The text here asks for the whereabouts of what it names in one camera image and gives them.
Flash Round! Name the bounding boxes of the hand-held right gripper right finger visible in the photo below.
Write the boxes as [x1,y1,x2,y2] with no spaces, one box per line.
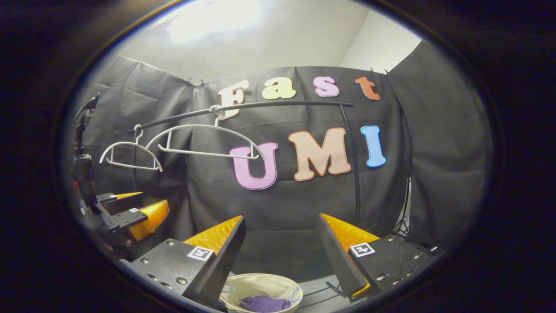
[317,213,448,298]

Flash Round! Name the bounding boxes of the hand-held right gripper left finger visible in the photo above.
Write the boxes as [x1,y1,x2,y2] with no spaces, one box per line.
[119,215,247,310]

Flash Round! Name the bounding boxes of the cream laundry hamper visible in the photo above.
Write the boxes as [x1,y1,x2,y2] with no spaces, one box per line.
[219,273,304,313]

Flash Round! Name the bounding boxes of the purple ribbed shirt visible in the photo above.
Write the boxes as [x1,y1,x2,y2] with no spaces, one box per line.
[239,296,292,313]

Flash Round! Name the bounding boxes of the white plastic hanger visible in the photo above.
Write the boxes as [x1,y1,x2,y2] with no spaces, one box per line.
[146,104,268,162]
[99,124,163,173]

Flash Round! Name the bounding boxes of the black clothes rack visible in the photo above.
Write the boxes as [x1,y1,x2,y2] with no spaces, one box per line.
[128,100,362,229]

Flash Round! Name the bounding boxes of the black tripod stand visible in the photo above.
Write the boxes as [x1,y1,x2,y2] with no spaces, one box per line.
[392,176,412,239]

